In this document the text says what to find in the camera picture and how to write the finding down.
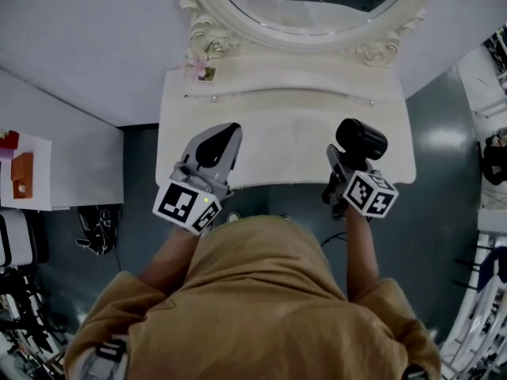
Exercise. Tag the black backpack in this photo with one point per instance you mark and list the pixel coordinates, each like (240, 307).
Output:
(493, 160)

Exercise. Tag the red box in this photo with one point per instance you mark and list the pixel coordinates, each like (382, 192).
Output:
(10, 139)

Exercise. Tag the black tripod stands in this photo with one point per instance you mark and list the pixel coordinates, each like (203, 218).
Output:
(27, 323)

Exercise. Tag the white metal rack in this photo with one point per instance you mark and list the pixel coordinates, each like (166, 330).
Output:
(479, 331)

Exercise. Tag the white chair with black trim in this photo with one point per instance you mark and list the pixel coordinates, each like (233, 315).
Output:
(17, 238)

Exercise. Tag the person's left forearm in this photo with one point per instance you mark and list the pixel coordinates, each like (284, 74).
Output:
(170, 255)

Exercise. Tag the oval white framed mirror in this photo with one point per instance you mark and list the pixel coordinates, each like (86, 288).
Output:
(245, 26)

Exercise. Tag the person's tan hoodie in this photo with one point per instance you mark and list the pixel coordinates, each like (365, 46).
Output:
(257, 311)

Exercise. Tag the small pink flower plant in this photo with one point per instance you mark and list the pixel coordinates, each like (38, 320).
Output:
(199, 67)

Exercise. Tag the white dressing table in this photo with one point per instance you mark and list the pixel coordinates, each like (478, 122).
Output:
(285, 141)

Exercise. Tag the person's white shoe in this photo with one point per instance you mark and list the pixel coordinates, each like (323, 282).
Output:
(234, 216)

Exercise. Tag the orange box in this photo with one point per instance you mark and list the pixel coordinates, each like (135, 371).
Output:
(21, 172)

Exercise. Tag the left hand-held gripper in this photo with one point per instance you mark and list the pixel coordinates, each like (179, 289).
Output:
(182, 204)

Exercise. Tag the blue cloth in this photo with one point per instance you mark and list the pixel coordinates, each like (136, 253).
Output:
(493, 267)

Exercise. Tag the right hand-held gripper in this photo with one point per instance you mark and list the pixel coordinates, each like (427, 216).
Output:
(368, 194)

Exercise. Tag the person's right forearm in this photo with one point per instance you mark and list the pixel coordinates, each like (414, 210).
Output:
(362, 251)

